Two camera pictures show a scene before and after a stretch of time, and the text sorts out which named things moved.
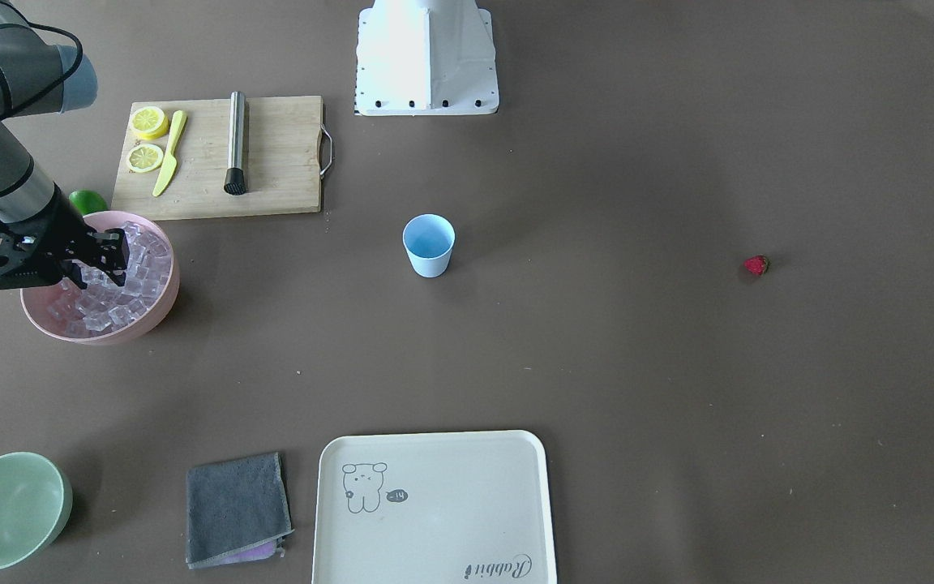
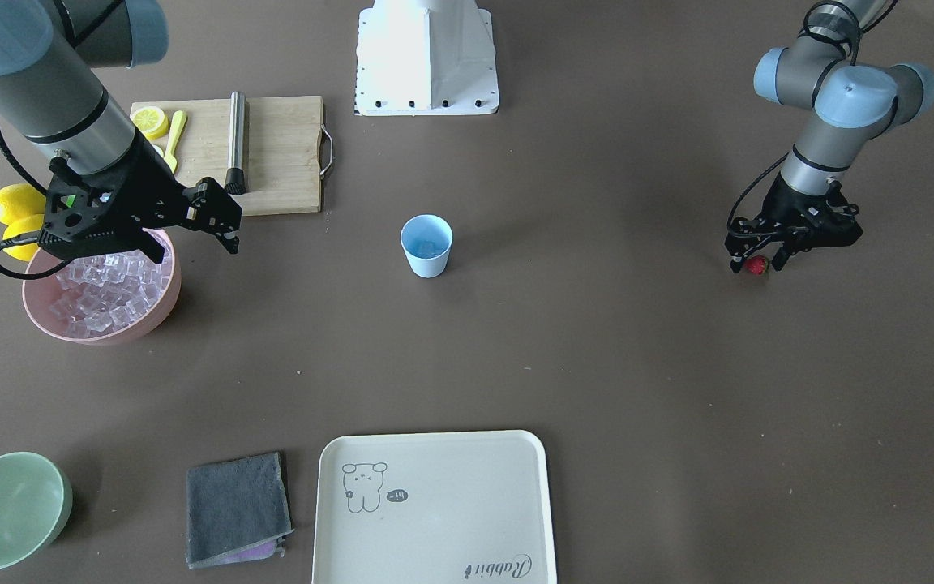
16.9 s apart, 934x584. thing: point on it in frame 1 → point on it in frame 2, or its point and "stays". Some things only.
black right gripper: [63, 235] → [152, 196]
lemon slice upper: [150, 122] stays
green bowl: [8, 510] stays
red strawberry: [758, 264] stays
